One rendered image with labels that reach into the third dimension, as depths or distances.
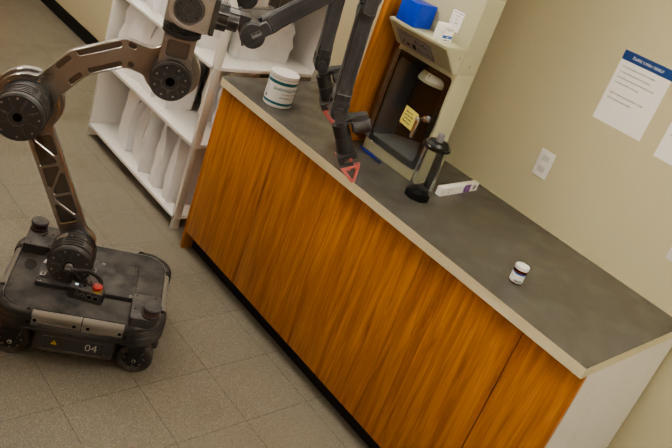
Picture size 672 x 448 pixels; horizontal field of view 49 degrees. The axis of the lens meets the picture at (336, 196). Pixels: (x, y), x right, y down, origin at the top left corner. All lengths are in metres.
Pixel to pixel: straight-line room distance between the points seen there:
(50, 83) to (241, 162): 0.98
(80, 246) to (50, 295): 0.21
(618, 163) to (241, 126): 1.60
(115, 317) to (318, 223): 0.86
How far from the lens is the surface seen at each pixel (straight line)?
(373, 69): 3.07
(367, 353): 2.89
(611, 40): 3.02
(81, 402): 2.91
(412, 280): 2.67
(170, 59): 2.63
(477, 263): 2.57
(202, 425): 2.92
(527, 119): 3.17
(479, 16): 2.81
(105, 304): 2.96
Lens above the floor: 2.01
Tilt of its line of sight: 24 degrees down
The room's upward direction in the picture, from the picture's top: 20 degrees clockwise
